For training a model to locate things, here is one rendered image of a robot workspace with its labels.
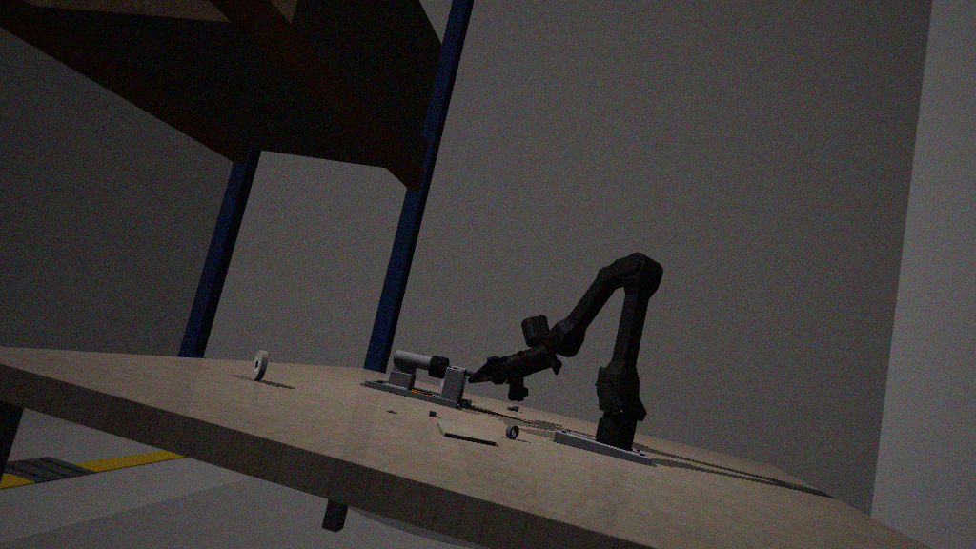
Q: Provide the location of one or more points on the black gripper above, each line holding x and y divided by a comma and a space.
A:
495, 368

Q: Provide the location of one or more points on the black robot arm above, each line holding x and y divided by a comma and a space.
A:
618, 385

